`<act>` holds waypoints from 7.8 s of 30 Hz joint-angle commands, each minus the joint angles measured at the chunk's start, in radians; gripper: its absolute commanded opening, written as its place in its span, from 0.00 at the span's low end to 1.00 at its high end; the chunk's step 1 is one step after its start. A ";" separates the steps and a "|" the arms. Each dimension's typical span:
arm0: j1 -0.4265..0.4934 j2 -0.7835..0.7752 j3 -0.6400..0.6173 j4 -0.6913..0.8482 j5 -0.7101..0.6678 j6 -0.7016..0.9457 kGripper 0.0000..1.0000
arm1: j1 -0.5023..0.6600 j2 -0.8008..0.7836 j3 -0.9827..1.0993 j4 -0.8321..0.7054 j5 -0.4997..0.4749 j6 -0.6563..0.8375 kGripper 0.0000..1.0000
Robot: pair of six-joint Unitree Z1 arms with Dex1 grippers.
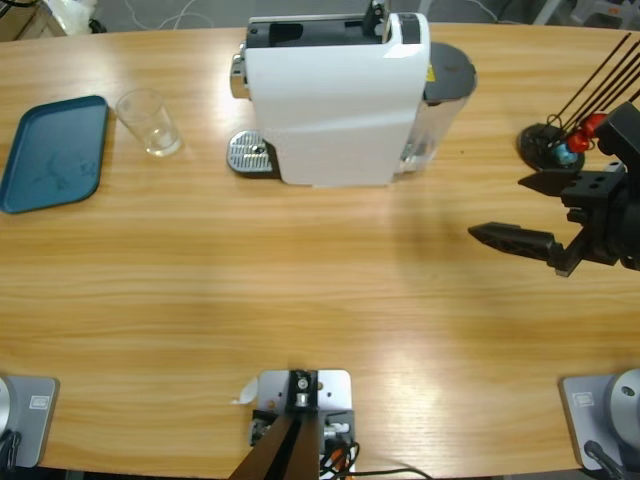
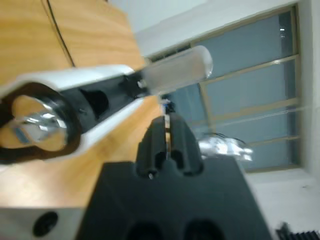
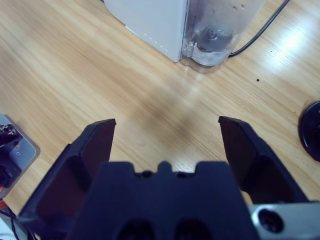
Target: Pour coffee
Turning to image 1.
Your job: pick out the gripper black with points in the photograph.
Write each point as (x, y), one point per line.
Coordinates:
(600, 200)

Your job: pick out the clear drinking glass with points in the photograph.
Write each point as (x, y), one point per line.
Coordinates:
(150, 130)

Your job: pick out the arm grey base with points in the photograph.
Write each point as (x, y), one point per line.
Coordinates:
(30, 405)
(585, 405)

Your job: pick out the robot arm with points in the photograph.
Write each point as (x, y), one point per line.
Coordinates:
(622, 130)

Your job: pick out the blue coffee capsule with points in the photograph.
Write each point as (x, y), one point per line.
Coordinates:
(564, 154)

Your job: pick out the white capsule coffee machine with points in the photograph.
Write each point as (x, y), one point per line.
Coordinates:
(330, 115)

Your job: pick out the black capsule holder with rods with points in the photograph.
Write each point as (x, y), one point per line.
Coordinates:
(537, 145)

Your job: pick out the clear water tank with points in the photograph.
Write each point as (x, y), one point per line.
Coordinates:
(440, 125)

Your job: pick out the white plastic stool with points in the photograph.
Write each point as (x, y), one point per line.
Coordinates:
(595, 12)

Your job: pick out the white paper tab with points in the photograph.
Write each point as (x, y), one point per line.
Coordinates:
(247, 392)

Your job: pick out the teal plastic tray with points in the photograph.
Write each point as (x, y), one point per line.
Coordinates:
(50, 150)

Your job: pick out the white plastic bag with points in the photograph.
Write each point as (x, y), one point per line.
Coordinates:
(70, 12)

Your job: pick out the brown cardboard box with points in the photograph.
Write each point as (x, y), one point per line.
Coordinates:
(25, 25)

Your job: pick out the white mount block dark post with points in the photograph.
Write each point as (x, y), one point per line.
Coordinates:
(332, 387)

